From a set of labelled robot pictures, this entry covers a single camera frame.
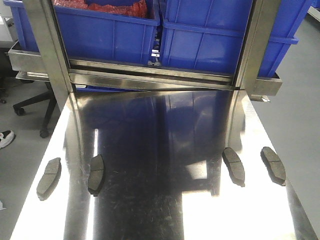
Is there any red plastic bag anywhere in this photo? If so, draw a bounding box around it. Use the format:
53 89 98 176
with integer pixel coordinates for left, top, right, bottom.
52 0 148 18

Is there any far left blue bin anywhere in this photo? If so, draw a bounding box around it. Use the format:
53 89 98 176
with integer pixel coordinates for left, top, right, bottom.
3 0 39 53

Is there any stainless steel rack frame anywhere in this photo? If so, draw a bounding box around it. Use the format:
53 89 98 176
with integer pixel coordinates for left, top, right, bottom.
9 0 282 109

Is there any white sneaker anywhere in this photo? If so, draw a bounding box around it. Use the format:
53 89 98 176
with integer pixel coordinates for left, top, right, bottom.
0 130 15 149

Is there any brake pad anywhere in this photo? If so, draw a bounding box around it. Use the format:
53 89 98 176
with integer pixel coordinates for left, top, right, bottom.
222 147 246 187
260 146 287 186
36 157 62 201
87 154 105 197

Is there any right blue plastic bin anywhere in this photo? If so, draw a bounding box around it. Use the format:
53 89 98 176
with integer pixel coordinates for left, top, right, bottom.
159 0 312 78

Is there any left blue plastic bin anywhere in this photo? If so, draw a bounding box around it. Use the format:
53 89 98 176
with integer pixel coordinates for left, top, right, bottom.
54 0 160 65

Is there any blue plastic bin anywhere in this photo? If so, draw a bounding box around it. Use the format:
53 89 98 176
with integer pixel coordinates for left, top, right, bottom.
54 0 160 65
159 0 312 78

